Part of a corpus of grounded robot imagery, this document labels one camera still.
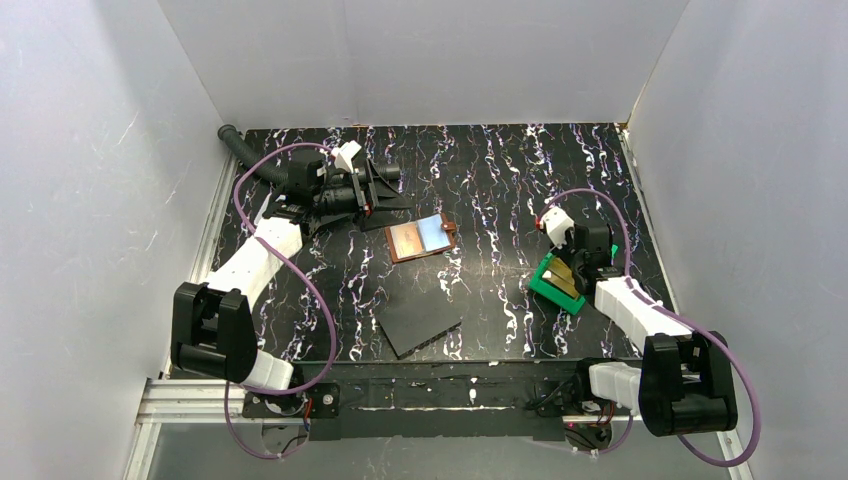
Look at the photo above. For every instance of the black foam block front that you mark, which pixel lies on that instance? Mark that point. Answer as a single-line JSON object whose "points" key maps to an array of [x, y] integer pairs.
{"points": [[415, 321]]}

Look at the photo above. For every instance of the green plastic card tray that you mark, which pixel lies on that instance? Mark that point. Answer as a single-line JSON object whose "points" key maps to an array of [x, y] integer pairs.
{"points": [[542, 288]]}

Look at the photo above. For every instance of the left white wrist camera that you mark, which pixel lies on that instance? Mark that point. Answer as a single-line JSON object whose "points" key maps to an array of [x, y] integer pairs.
{"points": [[343, 155]]}

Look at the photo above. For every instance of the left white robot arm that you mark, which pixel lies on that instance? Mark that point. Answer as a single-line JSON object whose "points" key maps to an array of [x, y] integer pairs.
{"points": [[212, 331]]}

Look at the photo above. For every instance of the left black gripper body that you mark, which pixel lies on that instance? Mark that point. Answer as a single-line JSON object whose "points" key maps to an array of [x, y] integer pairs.
{"points": [[365, 192]]}

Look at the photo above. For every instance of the gold credit card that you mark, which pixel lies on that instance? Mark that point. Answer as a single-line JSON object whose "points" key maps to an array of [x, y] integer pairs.
{"points": [[405, 241]]}

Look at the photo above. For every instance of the cards in green tray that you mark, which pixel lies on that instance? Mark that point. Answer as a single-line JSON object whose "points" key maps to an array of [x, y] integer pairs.
{"points": [[558, 274]]}

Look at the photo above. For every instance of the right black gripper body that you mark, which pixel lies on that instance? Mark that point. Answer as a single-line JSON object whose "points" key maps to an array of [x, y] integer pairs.
{"points": [[591, 269]]}

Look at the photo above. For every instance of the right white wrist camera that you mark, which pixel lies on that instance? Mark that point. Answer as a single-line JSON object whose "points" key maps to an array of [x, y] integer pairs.
{"points": [[556, 224]]}

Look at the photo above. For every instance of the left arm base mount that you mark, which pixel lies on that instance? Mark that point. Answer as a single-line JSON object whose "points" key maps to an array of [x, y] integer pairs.
{"points": [[300, 400]]}

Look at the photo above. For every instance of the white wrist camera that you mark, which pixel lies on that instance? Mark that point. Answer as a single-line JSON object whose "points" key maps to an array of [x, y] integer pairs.
{"points": [[556, 224], [343, 155]]}

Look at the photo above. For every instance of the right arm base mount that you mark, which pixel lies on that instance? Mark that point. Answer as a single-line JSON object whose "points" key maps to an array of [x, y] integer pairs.
{"points": [[588, 422]]}

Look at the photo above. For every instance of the white plastic box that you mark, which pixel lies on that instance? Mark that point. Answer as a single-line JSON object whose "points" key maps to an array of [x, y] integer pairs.
{"points": [[261, 210]]}

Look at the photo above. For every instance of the brown leather card holder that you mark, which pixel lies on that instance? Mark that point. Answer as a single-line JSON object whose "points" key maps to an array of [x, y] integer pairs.
{"points": [[449, 226]]}

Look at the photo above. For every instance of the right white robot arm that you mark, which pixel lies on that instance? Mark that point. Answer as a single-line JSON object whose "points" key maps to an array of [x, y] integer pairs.
{"points": [[684, 383]]}

